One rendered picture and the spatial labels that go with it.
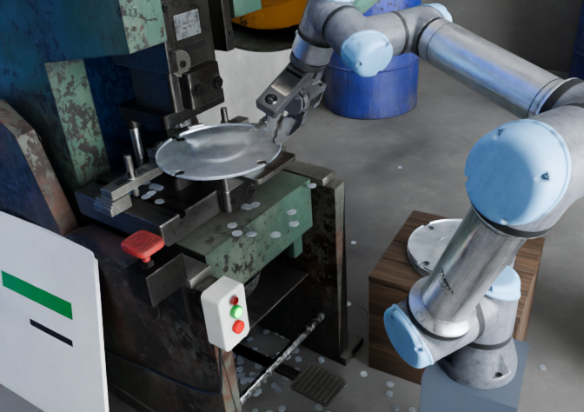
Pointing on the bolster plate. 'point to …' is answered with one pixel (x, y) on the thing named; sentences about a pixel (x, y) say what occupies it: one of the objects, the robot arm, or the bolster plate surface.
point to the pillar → (137, 147)
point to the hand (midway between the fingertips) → (274, 140)
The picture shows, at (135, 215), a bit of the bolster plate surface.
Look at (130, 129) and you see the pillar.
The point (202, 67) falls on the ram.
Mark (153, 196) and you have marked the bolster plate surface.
